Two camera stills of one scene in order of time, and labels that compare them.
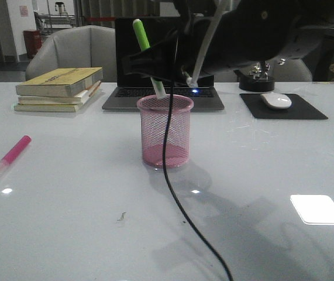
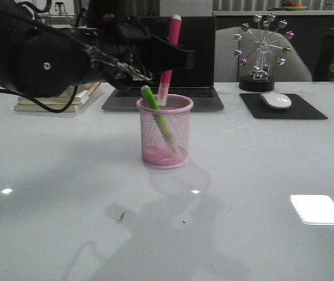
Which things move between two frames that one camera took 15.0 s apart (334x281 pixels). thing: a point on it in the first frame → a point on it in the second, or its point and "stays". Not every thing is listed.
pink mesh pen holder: [154, 113] stays
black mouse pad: [299, 109] stays
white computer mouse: [276, 100] stays
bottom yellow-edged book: [67, 108] stays
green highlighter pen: [144, 44] → [159, 120]
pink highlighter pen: [10, 157] → [174, 38]
